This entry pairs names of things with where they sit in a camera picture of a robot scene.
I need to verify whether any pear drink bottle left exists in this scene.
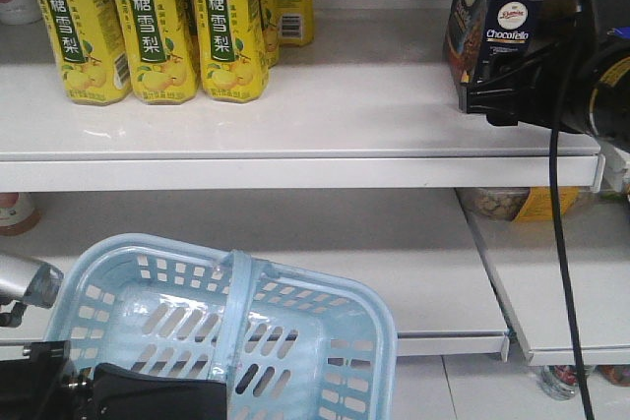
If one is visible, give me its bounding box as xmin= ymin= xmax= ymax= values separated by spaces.
xmin=37 ymin=0 xmax=131 ymax=105

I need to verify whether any chocolate cookie box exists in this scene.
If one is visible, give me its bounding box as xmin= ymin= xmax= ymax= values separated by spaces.
xmin=443 ymin=0 xmax=538 ymax=113

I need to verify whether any white supermarket shelving unit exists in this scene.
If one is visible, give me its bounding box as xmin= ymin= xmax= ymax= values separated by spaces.
xmin=0 ymin=0 xmax=630 ymax=420

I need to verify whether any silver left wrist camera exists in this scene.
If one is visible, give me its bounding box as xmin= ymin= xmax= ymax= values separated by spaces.
xmin=1 ymin=252 xmax=64 ymax=309

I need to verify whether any orange drink bottle lower shelf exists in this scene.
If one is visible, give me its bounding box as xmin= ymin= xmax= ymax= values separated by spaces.
xmin=1 ymin=193 xmax=40 ymax=236

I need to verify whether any clear water bottle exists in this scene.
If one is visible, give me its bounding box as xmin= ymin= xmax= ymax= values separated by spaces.
xmin=538 ymin=365 xmax=582 ymax=401

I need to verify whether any pear drink bottle right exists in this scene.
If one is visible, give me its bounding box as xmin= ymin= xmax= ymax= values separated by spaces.
xmin=193 ymin=0 xmax=269 ymax=103

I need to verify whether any pear drink bottle middle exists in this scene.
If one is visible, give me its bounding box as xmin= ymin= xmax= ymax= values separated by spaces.
xmin=115 ymin=0 xmax=198 ymax=105

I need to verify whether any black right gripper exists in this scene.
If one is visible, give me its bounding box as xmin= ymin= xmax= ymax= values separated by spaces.
xmin=465 ymin=40 xmax=590 ymax=133

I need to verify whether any clear biscuit tub yellow label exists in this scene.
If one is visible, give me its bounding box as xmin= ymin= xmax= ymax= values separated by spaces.
xmin=456 ymin=186 xmax=597 ymax=222

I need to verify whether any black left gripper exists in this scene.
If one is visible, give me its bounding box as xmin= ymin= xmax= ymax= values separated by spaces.
xmin=1 ymin=340 xmax=227 ymax=419

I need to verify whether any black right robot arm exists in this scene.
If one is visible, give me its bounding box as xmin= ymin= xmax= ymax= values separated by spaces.
xmin=460 ymin=37 xmax=629 ymax=151

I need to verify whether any light blue plastic basket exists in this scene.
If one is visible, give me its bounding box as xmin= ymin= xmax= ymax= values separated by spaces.
xmin=44 ymin=233 xmax=397 ymax=419

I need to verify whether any black camera cable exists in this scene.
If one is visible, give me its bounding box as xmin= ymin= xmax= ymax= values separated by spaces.
xmin=548 ymin=11 xmax=597 ymax=420

